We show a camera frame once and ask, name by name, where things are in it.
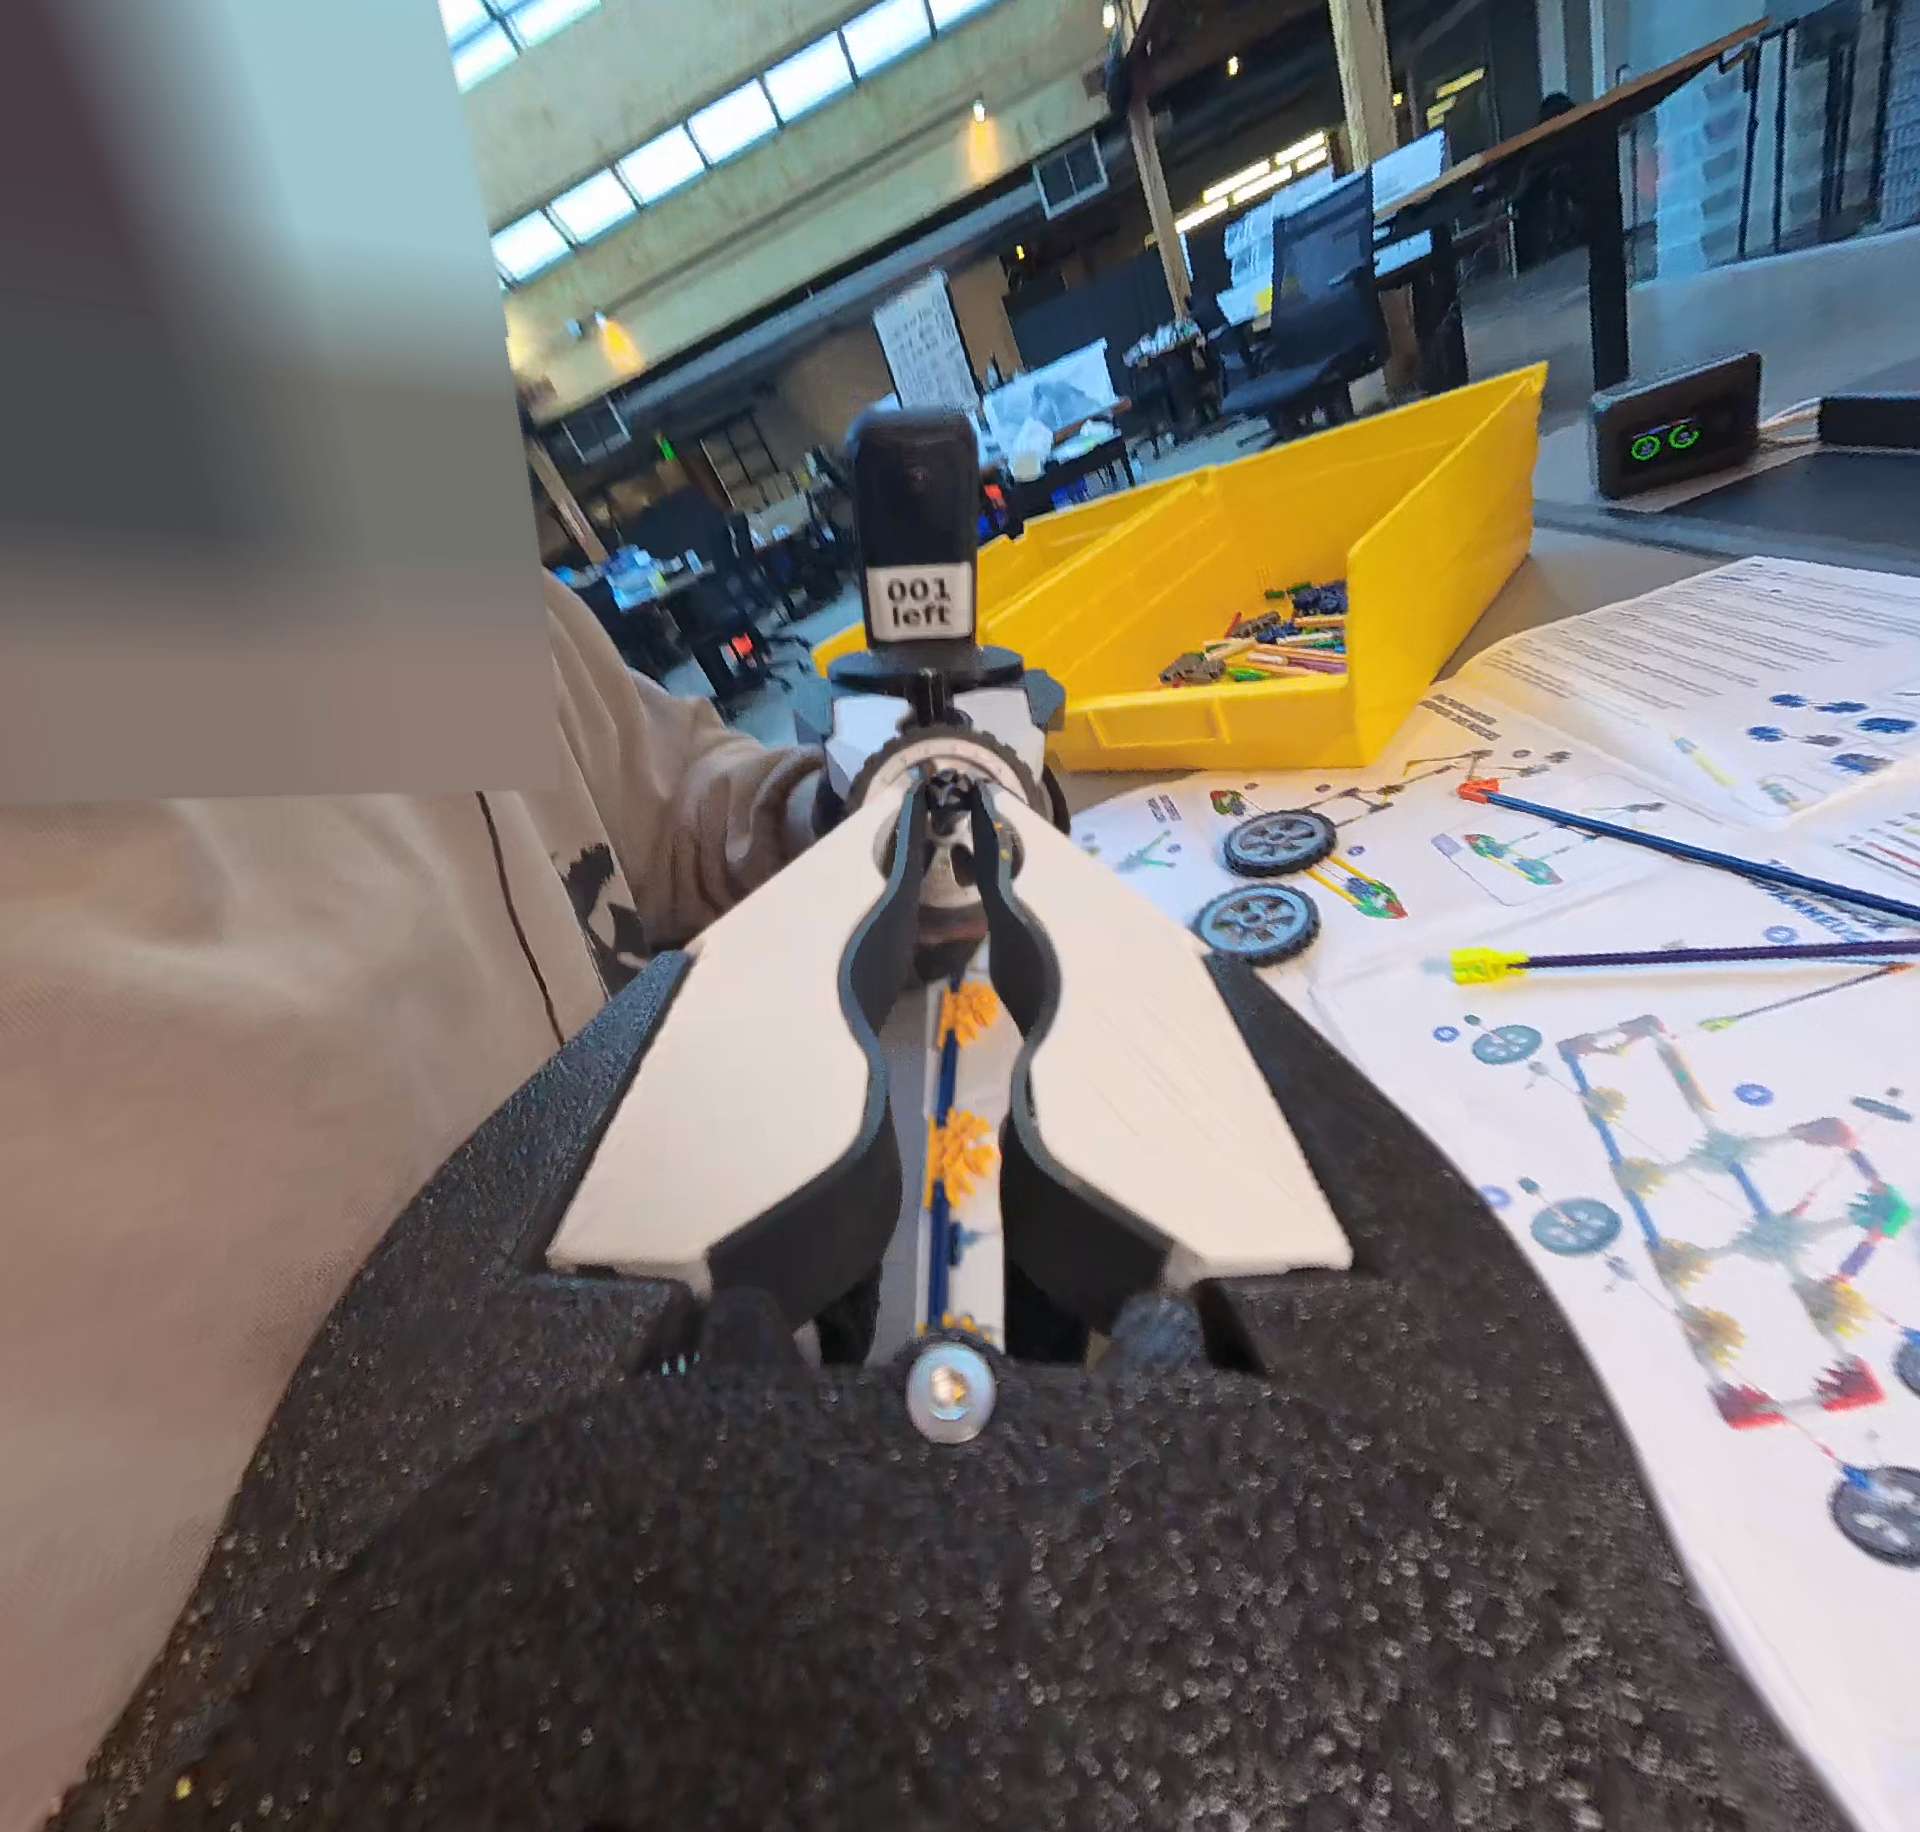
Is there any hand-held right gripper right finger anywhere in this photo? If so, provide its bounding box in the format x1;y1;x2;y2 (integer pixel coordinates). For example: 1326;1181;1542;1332
978;782;1358;1354

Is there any black office chair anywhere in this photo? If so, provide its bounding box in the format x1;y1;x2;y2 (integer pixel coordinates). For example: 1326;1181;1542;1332
1213;172;1393;443

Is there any yellow plastic bin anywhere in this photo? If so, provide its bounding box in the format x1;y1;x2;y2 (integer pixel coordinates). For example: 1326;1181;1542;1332
809;363;1554;779

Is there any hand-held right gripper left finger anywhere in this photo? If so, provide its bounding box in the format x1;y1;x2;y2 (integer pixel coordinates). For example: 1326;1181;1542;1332
547;782;931;1354

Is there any grey desk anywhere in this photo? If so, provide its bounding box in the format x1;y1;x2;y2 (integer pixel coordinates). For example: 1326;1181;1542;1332
691;425;1920;1832

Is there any printed instruction sheet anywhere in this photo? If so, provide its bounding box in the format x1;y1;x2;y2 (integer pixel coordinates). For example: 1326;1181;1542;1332
1066;558;1920;1832

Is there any colourful construction toy model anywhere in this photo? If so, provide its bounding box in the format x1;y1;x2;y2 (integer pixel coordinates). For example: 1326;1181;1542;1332
910;950;1012;1341

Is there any pile of colourful rods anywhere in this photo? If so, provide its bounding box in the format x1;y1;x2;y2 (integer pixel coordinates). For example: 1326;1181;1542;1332
1163;584;1354;693

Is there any blue rod V-shaped assembly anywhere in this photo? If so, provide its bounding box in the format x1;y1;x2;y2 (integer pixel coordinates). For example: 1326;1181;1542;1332
1436;777;1920;989

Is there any white sign board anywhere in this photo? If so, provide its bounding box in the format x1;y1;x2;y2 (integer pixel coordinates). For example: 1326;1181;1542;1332
873;273;981;425

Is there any black device with green display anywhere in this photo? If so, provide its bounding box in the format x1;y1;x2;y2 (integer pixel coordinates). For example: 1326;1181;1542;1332
1590;352;1769;506

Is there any wooden table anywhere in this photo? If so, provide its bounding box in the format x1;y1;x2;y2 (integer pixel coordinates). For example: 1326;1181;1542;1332
1368;18;1778;397

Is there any black adapter box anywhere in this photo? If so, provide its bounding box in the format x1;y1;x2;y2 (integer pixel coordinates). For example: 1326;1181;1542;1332
1814;386;1920;456

